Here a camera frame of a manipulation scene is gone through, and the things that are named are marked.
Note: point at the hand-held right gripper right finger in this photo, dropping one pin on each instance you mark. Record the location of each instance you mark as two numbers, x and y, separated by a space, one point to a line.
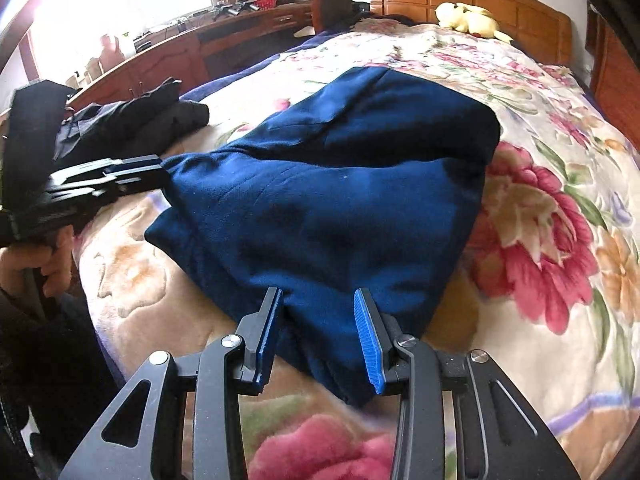
367 340

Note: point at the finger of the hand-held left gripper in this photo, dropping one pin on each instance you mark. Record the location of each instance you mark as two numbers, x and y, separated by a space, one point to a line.
135 165
142 182

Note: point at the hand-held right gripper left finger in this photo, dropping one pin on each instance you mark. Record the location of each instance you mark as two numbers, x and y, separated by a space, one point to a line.
267 340

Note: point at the blue suit jacket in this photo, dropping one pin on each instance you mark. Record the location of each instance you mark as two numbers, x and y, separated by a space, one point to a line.
325 200

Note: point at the person's left forearm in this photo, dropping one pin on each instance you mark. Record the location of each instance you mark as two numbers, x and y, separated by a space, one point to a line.
50 375

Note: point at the person's left hand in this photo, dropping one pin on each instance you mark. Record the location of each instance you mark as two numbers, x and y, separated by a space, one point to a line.
57 260

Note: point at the dark cloth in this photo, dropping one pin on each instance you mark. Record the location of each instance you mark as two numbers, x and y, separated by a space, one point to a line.
150 110

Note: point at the wooden desk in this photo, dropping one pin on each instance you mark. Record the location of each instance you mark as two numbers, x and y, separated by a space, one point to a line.
170 60

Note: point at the red basket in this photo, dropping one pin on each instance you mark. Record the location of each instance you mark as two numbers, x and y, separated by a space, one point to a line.
268 2

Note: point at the floral blanket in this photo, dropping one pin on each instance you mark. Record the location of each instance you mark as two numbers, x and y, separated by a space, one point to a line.
540 200

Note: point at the wooden chair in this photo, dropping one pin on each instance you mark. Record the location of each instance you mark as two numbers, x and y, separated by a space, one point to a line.
335 5

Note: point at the yellow plush toy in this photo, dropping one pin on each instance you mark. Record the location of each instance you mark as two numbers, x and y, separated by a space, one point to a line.
465 20

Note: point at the wooden bed headboard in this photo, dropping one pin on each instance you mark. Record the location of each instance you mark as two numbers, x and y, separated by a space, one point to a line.
525 20

